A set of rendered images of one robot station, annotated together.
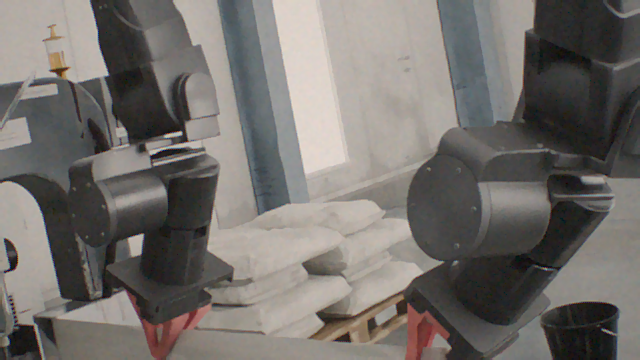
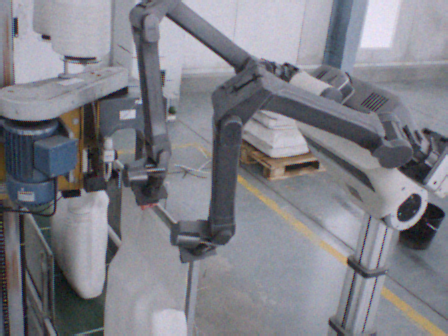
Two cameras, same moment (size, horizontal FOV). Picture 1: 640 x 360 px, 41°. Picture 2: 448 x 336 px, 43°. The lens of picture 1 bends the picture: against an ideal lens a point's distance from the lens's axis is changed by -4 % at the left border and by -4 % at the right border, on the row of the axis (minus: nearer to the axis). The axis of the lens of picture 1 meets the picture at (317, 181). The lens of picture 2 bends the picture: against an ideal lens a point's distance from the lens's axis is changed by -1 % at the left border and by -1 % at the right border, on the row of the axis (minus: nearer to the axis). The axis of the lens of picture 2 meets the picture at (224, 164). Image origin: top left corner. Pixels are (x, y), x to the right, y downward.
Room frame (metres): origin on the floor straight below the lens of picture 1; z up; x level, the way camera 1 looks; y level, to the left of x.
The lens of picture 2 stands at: (-0.70, -0.50, 1.93)
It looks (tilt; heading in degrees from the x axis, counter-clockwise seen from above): 23 degrees down; 16
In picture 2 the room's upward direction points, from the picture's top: 7 degrees clockwise
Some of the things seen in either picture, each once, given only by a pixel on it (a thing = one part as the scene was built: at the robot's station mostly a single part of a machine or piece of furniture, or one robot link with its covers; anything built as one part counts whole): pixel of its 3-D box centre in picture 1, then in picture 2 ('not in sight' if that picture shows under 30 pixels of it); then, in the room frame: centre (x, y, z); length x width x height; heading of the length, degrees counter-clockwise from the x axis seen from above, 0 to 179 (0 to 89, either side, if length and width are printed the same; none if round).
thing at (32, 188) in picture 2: not in sight; (32, 161); (0.63, 0.47, 1.21); 0.15 x 0.15 x 0.25
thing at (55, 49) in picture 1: (56, 53); not in sight; (1.07, 0.28, 1.37); 0.03 x 0.02 x 0.03; 49
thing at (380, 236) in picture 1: (348, 243); not in sight; (4.35, -0.09, 0.44); 0.68 x 0.44 x 0.15; 139
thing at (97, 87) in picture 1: (103, 113); (167, 106); (1.13, 0.25, 1.29); 0.08 x 0.05 x 0.09; 49
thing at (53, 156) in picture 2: not in sight; (55, 159); (0.60, 0.37, 1.25); 0.10 x 0.08 x 0.12; 164
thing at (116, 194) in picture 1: (140, 157); (145, 166); (0.71, 0.14, 1.24); 0.11 x 0.09 x 0.12; 137
